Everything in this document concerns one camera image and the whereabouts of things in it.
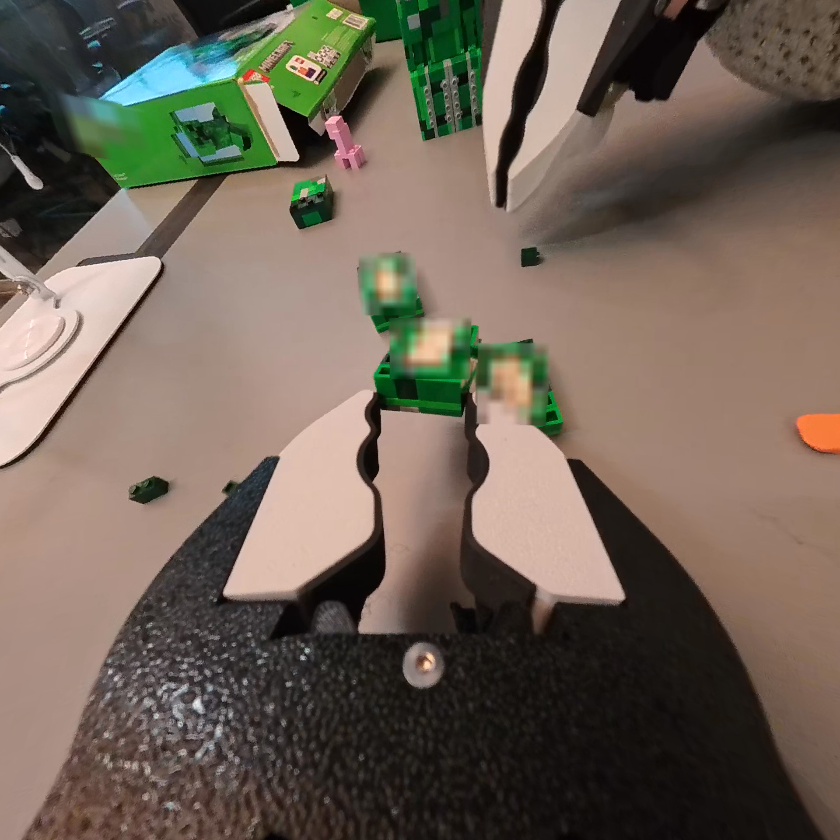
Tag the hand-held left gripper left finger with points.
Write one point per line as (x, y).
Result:
(308, 512)

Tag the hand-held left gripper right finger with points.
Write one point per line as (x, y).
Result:
(544, 525)

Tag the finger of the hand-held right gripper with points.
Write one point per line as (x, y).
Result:
(558, 118)
(508, 65)

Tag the green lego block tan tile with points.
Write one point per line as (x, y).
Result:
(394, 323)
(420, 397)
(556, 413)

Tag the person's right forearm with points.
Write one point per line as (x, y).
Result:
(781, 46)

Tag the tall green creeper lego model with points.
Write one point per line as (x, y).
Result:
(446, 85)

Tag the pink lego pig figure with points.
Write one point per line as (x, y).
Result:
(341, 134)

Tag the small green lego cube head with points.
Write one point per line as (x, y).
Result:
(312, 207)

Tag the green lego box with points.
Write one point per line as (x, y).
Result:
(197, 85)

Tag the white stand with clear arms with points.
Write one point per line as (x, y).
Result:
(98, 315)

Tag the orange brick separator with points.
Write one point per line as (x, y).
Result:
(820, 434)

